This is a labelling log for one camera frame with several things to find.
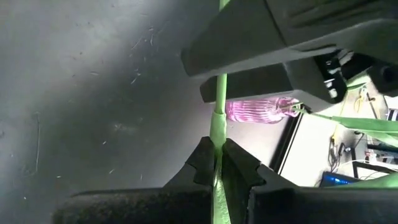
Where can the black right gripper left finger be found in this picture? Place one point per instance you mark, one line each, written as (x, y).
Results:
(140, 207)

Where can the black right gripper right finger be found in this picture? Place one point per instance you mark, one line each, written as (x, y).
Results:
(311, 207)

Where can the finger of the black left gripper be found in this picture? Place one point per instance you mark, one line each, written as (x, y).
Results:
(236, 40)
(248, 85)

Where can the pink ribbed glass vase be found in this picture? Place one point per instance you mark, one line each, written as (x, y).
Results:
(258, 110)

